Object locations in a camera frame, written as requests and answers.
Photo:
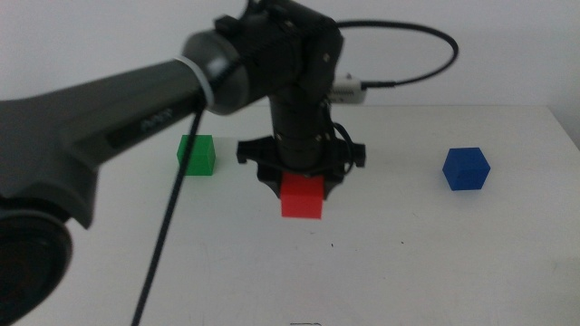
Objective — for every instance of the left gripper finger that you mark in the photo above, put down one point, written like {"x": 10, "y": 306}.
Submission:
{"x": 329, "y": 189}
{"x": 274, "y": 188}

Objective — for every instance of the red cube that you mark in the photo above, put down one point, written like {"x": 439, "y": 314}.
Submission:
{"x": 301, "y": 199}

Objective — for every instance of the green cube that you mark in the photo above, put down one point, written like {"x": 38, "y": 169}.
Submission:
{"x": 202, "y": 156}

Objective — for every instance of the blue cube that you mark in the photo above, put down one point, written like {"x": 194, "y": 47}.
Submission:
{"x": 466, "y": 169}

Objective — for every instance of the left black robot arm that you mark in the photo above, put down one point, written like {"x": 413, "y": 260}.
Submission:
{"x": 90, "y": 122}

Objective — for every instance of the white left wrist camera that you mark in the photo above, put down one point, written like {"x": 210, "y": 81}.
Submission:
{"x": 349, "y": 90}

